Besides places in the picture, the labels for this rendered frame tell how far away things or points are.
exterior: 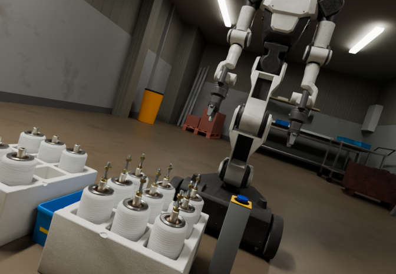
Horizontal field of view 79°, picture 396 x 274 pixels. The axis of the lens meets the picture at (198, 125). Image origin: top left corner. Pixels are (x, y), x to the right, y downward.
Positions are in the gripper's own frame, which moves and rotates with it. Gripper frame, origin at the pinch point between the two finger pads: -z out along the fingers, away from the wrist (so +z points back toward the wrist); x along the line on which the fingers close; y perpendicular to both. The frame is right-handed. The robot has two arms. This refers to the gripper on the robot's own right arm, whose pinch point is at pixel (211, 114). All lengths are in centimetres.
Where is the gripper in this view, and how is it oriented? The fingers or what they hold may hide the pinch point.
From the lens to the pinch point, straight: 133.5
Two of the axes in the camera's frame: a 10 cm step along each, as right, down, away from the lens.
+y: 9.3, 3.1, -2.1
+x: -1.3, -2.6, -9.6
